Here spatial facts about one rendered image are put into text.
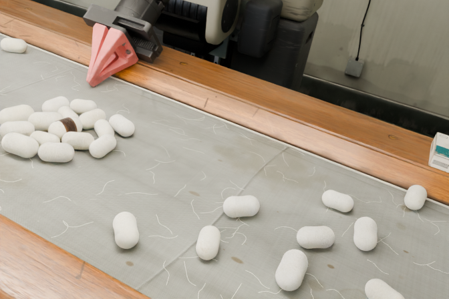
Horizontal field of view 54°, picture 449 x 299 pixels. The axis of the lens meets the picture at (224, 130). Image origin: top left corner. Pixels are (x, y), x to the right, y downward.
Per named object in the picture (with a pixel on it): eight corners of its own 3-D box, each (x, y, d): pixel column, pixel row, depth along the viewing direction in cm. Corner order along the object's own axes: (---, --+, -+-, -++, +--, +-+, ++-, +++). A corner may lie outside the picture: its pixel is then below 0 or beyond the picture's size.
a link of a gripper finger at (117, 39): (93, 76, 56) (131, 19, 59) (50, 59, 58) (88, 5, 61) (113, 101, 62) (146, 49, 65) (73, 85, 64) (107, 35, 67)
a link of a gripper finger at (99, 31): (107, 82, 55) (145, 25, 58) (63, 65, 57) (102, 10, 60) (127, 107, 61) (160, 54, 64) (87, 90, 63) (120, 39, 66)
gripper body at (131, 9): (143, 33, 58) (170, -9, 60) (82, 12, 61) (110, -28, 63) (158, 61, 63) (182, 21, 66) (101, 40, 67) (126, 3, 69)
